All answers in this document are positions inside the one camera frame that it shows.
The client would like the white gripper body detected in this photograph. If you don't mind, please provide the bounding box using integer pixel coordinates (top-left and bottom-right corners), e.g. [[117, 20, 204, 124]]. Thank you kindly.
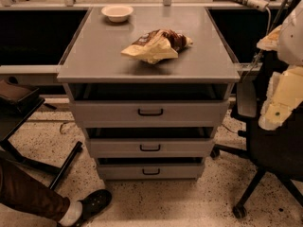
[[258, 65, 303, 131]]

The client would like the grey top drawer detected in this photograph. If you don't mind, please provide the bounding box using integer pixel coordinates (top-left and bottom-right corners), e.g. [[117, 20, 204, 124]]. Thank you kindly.
[[70, 100, 229, 128]]

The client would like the grey drawer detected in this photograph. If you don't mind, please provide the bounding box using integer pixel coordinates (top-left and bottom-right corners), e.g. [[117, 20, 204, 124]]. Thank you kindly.
[[97, 164, 205, 181], [86, 138, 214, 158], [70, 100, 229, 128]]

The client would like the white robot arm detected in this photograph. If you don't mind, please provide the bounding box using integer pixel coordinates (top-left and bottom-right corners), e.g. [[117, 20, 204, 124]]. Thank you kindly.
[[257, 1, 303, 131]]

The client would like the grey drawer cabinet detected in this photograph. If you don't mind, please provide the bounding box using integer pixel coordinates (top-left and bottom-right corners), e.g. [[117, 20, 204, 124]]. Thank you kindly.
[[58, 6, 240, 167]]

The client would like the grey bottom drawer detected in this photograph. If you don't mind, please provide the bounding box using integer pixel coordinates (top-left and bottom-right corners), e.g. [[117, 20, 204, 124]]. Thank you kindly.
[[97, 164, 205, 181]]

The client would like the grey middle drawer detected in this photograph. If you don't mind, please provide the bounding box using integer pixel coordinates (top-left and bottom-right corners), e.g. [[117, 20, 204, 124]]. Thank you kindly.
[[86, 138, 214, 158]]

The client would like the black office chair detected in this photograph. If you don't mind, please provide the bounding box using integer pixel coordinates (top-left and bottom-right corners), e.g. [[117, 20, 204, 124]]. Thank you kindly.
[[209, 50, 303, 219]]

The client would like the yellow brown chip bag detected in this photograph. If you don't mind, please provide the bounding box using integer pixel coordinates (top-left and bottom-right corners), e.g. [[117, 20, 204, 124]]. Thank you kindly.
[[121, 29, 193, 64]]

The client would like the white bowl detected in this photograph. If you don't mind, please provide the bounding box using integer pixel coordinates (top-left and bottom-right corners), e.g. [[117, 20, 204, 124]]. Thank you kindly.
[[101, 5, 134, 23]]

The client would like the black shoe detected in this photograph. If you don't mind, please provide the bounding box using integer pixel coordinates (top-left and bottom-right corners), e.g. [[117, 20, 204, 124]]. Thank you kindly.
[[71, 189, 112, 227]]

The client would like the white sock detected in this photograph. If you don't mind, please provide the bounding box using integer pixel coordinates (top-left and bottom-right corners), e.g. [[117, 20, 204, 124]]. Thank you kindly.
[[59, 201, 82, 227]]

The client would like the black side table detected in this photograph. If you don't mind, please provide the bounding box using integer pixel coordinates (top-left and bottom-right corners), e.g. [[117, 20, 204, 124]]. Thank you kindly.
[[0, 79, 82, 190]]

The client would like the brown trouser leg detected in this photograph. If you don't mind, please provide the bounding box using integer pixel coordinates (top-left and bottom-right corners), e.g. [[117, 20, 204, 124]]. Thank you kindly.
[[0, 159, 70, 222]]

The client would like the white cable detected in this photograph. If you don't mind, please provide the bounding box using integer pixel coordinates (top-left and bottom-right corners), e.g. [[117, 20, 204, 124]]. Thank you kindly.
[[240, 6, 273, 80]]

